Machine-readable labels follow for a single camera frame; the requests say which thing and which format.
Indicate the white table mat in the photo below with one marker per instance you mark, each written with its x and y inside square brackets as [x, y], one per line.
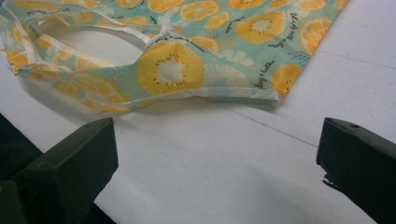
[218, 155]

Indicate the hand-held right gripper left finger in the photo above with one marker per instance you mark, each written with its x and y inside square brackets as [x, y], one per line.
[71, 168]

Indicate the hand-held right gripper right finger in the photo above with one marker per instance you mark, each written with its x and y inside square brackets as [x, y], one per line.
[361, 161]

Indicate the lemon print fabric bag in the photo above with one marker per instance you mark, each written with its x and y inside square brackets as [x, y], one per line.
[171, 71]

